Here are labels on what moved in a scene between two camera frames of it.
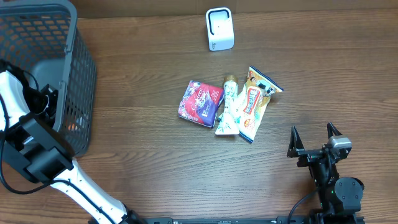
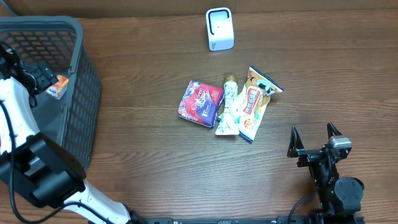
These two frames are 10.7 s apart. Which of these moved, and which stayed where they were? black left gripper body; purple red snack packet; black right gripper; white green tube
Moved: black left gripper body
Stayed: black right gripper; purple red snack packet; white green tube
